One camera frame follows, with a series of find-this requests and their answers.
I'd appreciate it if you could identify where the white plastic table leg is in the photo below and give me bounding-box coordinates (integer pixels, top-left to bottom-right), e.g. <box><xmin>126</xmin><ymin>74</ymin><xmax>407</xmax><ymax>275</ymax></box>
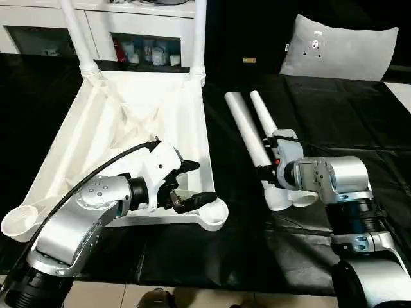
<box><xmin>191</xmin><ymin>0</ymin><xmax>207</xmax><ymax>83</ymax></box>
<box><xmin>59</xmin><ymin>0</ymin><xmax>99</xmax><ymax>76</ymax></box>
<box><xmin>224</xmin><ymin>92</ymin><xmax>290</xmax><ymax>212</ymax></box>
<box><xmin>249</xmin><ymin>90</ymin><xmax>319</xmax><ymax>206</ymax></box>

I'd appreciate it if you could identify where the white plastic table top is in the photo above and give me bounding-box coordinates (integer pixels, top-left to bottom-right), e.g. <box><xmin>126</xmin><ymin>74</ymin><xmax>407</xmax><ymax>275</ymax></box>
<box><xmin>0</xmin><ymin>69</ymin><xmax>229</xmax><ymax>243</ymax></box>

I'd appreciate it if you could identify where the black work mat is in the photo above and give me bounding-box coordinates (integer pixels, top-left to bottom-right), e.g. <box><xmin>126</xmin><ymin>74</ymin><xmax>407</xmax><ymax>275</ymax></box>
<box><xmin>0</xmin><ymin>53</ymin><xmax>411</xmax><ymax>296</ymax></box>

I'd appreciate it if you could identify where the dark robot left foot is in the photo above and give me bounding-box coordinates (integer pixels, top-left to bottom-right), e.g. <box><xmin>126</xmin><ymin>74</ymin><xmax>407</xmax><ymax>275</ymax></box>
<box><xmin>141</xmin><ymin>288</ymin><xmax>176</xmax><ymax>308</ymax></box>

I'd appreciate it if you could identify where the black box with gold label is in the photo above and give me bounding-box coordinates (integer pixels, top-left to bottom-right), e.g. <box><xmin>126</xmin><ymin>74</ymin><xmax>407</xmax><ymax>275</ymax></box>
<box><xmin>205</xmin><ymin>0</ymin><xmax>299</xmax><ymax>76</ymax></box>

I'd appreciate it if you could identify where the grey cushion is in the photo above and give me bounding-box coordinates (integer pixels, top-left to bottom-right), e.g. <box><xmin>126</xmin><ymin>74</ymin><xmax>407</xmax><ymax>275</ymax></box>
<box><xmin>278</xmin><ymin>14</ymin><xmax>399</xmax><ymax>81</ymax></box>

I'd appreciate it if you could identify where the white flat board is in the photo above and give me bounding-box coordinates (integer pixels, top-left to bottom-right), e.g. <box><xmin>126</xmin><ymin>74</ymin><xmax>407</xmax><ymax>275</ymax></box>
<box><xmin>384</xmin><ymin>81</ymin><xmax>411</xmax><ymax>115</ymax></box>

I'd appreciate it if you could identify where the white glass-door cabinet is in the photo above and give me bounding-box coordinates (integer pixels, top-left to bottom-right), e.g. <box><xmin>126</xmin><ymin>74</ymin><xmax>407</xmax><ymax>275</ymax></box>
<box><xmin>0</xmin><ymin>0</ymin><xmax>198</xmax><ymax>70</ymax></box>

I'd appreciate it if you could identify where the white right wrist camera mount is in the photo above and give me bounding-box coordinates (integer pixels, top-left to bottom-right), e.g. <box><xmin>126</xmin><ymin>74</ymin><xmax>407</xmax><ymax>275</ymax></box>
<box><xmin>272</xmin><ymin>129</ymin><xmax>304</xmax><ymax>190</ymax></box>

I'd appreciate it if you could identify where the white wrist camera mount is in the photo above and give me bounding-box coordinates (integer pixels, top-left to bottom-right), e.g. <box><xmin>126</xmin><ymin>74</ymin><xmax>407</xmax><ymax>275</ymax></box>
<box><xmin>143</xmin><ymin>141</ymin><xmax>184</xmax><ymax>212</ymax></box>
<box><xmin>272</xmin><ymin>129</ymin><xmax>304</xmax><ymax>190</ymax></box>

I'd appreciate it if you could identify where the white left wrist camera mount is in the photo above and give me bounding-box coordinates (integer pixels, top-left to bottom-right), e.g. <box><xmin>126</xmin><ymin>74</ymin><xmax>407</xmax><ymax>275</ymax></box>
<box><xmin>143</xmin><ymin>141</ymin><xmax>184</xmax><ymax>212</ymax></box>

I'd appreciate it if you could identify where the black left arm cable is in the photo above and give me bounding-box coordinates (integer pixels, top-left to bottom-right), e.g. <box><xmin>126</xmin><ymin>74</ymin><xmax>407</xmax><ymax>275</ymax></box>
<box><xmin>6</xmin><ymin>136</ymin><xmax>161</xmax><ymax>283</ymax></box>

